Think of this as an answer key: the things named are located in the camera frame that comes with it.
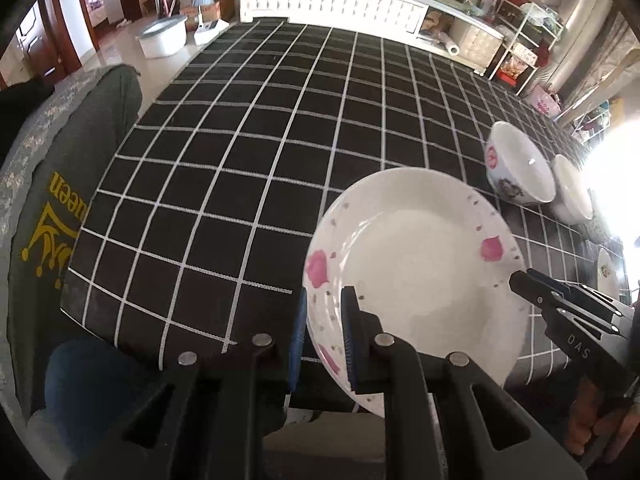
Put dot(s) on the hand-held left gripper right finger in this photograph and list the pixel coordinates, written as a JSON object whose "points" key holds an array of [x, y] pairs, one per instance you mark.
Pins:
{"points": [[350, 342]]}

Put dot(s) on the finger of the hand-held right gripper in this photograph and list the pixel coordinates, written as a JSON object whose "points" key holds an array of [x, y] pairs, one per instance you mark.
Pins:
{"points": [[525, 287], [565, 287]]}

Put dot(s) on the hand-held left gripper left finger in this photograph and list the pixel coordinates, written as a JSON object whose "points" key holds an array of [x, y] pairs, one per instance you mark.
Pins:
{"points": [[298, 342]]}

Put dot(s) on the white plate with pink flowers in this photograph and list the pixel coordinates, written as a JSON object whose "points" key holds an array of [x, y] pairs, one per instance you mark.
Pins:
{"points": [[425, 260]]}

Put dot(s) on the person's right hand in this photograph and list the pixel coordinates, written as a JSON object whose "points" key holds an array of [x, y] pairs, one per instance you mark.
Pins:
{"points": [[592, 422]]}

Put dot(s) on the small white printed plate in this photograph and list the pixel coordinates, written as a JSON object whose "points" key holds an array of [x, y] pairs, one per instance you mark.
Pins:
{"points": [[607, 272]]}

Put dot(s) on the plain white bowl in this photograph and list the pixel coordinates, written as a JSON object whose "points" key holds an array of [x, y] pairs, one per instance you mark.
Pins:
{"points": [[575, 195]]}

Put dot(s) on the white bowl with printed side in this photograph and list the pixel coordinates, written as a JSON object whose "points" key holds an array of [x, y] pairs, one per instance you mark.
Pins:
{"points": [[525, 160]]}

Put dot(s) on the pink printed bag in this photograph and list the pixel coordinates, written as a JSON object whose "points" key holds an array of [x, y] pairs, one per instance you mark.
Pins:
{"points": [[544, 102]]}

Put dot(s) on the black white-checked tablecloth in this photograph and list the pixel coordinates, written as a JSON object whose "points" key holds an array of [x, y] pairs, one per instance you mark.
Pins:
{"points": [[250, 160]]}

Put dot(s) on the person's leg in blue trousers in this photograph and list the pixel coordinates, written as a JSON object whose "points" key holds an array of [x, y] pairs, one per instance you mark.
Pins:
{"points": [[90, 385]]}

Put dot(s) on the white metal rack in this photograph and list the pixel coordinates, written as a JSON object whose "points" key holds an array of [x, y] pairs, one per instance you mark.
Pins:
{"points": [[525, 35]]}

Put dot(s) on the white paper roll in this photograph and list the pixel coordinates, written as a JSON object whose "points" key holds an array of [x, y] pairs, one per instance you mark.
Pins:
{"points": [[451, 46]]}

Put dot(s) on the white plastic storage box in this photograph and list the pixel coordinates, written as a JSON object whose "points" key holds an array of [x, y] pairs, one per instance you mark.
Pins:
{"points": [[162, 37]]}

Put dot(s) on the long white cabinet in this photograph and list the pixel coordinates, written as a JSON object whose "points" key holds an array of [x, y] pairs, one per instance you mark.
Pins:
{"points": [[340, 5]]}

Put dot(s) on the cardboard box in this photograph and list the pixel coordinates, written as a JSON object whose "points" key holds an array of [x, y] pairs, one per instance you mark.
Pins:
{"points": [[205, 11]]}

